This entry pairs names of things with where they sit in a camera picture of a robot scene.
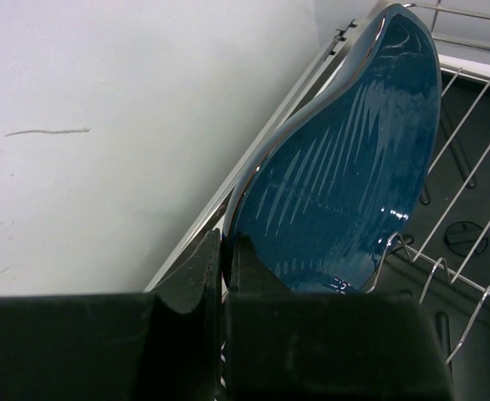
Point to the black drain tray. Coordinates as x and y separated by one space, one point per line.
471 200

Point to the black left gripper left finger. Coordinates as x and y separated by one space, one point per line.
163 344

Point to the dark blue leaf plate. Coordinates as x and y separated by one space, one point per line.
321 197

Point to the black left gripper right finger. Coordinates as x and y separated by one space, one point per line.
286 346

